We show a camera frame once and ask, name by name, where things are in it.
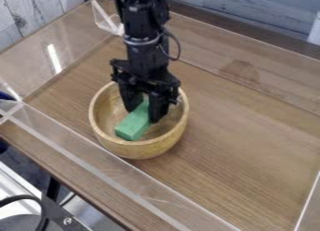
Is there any black metal table leg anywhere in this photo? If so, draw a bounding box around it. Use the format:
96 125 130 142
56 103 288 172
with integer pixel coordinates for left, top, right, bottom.
47 178 62 202

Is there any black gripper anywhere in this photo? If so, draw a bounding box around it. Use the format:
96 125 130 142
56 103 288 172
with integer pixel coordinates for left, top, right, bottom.
109 41 183 124

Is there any brown wooden bowl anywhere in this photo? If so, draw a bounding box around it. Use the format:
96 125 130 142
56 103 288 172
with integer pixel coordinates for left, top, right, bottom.
88 82 191 160

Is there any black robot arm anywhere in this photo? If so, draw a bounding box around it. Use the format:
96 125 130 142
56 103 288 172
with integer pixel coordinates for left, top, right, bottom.
110 0 180 123

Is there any black chair base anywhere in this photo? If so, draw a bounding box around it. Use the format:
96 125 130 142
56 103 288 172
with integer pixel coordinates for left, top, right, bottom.
0 195 93 231

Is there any blue object at left edge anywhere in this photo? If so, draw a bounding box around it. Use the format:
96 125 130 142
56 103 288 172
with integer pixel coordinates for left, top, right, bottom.
0 91 15 101

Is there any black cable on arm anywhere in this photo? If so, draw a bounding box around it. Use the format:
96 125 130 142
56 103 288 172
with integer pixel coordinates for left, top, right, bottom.
159 29 183 62

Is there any green rectangular block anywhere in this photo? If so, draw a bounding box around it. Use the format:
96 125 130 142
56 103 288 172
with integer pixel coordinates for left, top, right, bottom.
114 100 151 141

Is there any clear acrylic tray wall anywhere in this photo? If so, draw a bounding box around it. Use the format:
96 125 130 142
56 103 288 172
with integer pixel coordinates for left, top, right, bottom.
0 4 320 231

